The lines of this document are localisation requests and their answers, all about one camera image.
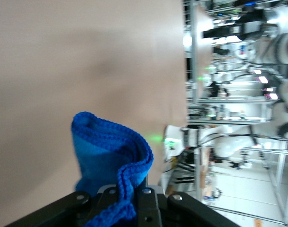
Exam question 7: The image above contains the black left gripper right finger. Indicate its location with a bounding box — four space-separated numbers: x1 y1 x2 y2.
135 186 242 227

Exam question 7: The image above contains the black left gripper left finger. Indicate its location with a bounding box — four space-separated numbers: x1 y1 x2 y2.
4 185 118 227

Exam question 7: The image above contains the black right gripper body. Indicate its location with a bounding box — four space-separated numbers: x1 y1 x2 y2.
238 9 264 41

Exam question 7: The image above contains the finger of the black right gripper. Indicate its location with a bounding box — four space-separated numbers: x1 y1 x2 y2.
201 26 241 39

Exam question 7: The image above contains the blue towel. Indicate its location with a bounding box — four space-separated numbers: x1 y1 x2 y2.
72 111 154 227

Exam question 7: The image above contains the aluminium workstation frame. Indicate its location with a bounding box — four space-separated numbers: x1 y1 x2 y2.
183 0 288 227

